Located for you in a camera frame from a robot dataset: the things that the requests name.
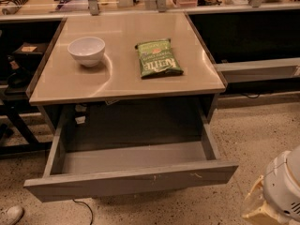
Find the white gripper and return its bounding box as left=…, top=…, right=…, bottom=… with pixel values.
left=241, top=150, right=300, bottom=225

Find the grey top drawer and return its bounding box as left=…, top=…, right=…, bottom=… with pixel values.
left=24, top=99, right=237, bottom=202

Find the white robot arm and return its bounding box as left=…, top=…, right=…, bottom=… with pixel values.
left=241, top=146, right=300, bottom=225

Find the grey drawer cabinet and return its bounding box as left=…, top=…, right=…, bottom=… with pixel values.
left=25, top=11, right=228, bottom=133

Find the green kettle chips bag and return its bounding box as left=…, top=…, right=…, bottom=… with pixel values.
left=135, top=38, right=184, bottom=79

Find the white ceramic bowl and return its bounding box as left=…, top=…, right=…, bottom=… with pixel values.
left=67, top=37, right=106, bottom=68

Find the white shoe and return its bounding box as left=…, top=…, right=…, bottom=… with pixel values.
left=0, top=205, right=24, bottom=225

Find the black side table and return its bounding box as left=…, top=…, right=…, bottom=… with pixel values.
left=0, top=43, right=52, bottom=156

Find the black floor cable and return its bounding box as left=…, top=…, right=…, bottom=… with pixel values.
left=72, top=199, right=95, bottom=225

